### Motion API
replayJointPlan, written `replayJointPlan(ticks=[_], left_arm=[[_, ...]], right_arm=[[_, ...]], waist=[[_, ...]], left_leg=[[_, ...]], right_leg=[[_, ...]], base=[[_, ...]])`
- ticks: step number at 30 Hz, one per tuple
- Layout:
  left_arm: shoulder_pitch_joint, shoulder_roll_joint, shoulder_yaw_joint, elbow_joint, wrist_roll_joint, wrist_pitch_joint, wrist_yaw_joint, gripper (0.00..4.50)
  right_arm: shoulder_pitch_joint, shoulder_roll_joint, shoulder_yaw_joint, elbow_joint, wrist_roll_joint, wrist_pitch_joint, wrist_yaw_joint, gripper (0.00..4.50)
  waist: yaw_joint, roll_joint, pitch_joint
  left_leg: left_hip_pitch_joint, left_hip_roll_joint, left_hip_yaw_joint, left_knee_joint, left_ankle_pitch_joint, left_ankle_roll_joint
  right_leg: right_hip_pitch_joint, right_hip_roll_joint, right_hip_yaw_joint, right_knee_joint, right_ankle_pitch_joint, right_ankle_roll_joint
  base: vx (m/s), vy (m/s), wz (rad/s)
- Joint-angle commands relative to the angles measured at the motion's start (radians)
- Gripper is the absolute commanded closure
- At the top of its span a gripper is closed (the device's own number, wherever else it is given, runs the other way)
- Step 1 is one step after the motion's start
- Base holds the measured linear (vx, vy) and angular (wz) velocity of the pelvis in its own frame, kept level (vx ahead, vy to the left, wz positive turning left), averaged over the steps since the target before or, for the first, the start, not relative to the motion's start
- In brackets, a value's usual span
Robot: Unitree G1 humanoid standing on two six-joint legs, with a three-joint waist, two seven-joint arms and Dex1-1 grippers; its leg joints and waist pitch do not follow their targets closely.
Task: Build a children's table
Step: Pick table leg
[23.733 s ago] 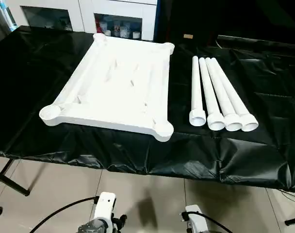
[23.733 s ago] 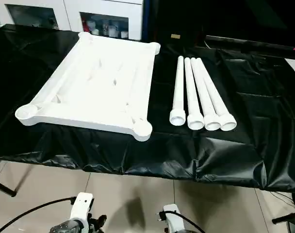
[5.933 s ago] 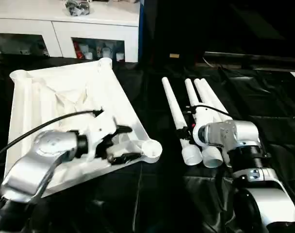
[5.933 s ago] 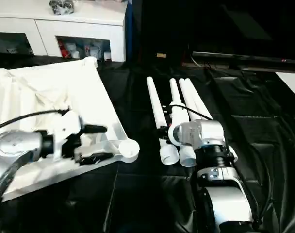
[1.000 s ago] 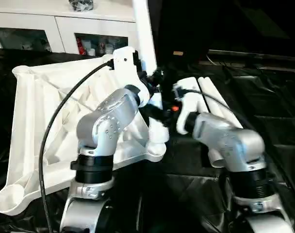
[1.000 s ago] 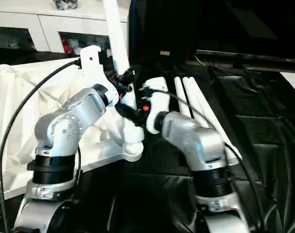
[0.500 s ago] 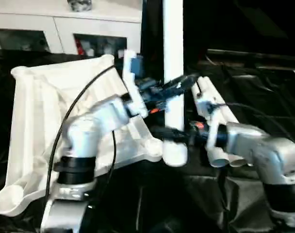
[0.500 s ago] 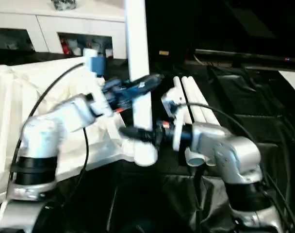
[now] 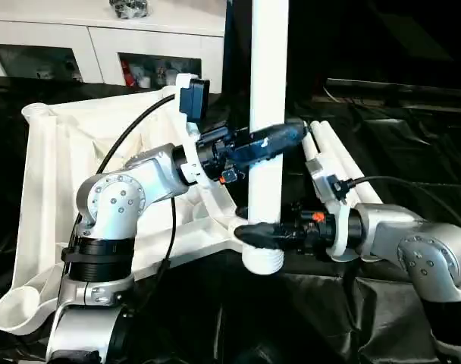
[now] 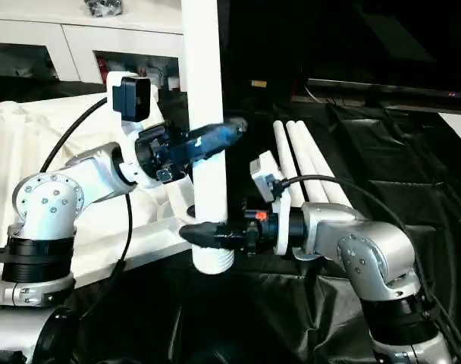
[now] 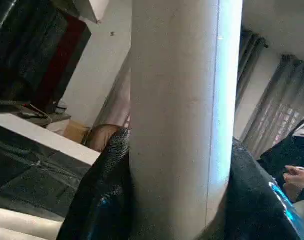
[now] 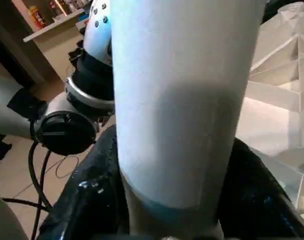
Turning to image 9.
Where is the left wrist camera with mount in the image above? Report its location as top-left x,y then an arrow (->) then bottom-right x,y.
174,74 -> 221,187

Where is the black glossy mat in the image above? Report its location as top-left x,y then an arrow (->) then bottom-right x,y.
0,75 -> 461,364

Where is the white plastic table top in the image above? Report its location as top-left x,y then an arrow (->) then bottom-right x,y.
0,85 -> 254,337

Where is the dark bag of parts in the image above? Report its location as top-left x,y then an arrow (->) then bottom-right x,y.
108,0 -> 149,20

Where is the long black bar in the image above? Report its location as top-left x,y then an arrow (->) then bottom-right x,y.
325,77 -> 461,113

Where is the large dark screen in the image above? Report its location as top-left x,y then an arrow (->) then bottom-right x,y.
224,0 -> 461,100

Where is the white glass-door cabinet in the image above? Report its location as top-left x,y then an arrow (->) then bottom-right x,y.
0,0 -> 227,94

